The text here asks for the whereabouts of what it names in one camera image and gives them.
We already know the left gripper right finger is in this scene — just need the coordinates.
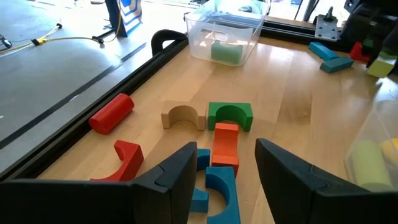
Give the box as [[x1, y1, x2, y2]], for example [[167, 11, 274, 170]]
[[254, 138, 398, 224]]

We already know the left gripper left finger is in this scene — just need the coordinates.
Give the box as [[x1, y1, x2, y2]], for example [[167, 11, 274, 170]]
[[0, 141, 198, 224]]

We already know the light green cylinder block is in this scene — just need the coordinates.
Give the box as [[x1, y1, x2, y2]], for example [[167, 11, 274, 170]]
[[349, 139, 394, 191]]

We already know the blue arch block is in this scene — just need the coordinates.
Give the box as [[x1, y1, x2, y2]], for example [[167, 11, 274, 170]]
[[205, 166, 242, 224], [189, 147, 211, 214]]

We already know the red cylinder block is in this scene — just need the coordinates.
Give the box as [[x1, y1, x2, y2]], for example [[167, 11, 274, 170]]
[[88, 92, 136, 136]]

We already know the green arch block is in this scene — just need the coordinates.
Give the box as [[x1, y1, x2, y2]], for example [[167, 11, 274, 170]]
[[207, 101, 254, 133], [210, 39, 244, 65]]

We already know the red arch block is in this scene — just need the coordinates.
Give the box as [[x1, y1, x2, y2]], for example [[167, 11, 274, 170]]
[[90, 139, 145, 183]]

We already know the natural wood arch block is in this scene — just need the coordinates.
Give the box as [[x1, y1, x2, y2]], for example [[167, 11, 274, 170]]
[[160, 100, 208, 131]]

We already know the orange arch block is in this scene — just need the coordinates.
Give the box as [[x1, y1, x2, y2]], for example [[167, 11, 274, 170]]
[[211, 122, 240, 177]]

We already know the clear plastic bin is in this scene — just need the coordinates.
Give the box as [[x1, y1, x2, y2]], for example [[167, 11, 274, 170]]
[[185, 0, 271, 67], [343, 100, 398, 192]]

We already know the light green cuboid block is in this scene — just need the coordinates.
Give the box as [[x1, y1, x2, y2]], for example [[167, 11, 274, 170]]
[[366, 51, 398, 78]]

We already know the red wooden block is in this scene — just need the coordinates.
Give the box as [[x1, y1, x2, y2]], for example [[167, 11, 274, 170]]
[[349, 41, 373, 63]]

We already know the black table clamp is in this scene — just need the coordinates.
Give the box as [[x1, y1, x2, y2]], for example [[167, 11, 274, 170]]
[[150, 29, 189, 57]]

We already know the green plank block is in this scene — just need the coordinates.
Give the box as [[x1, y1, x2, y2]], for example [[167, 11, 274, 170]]
[[362, 37, 398, 57]]

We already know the blue white sign board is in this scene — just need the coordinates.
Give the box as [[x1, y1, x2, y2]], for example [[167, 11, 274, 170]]
[[104, 0, 143, 38]]

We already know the grey metal mount plate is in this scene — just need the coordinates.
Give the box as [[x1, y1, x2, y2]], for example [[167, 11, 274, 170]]
[[314, 14, 340, 42]]

